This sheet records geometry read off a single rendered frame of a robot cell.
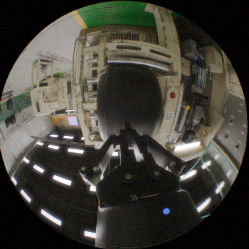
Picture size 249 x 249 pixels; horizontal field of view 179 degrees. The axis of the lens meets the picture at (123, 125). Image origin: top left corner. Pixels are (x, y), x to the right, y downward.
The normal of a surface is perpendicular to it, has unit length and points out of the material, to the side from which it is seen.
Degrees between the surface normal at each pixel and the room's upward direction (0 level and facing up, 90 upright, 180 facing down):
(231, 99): 90
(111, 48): 90
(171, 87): 90
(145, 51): 90
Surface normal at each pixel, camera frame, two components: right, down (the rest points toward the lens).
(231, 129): -1.00, 0.00
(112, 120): 0.04, 0.43
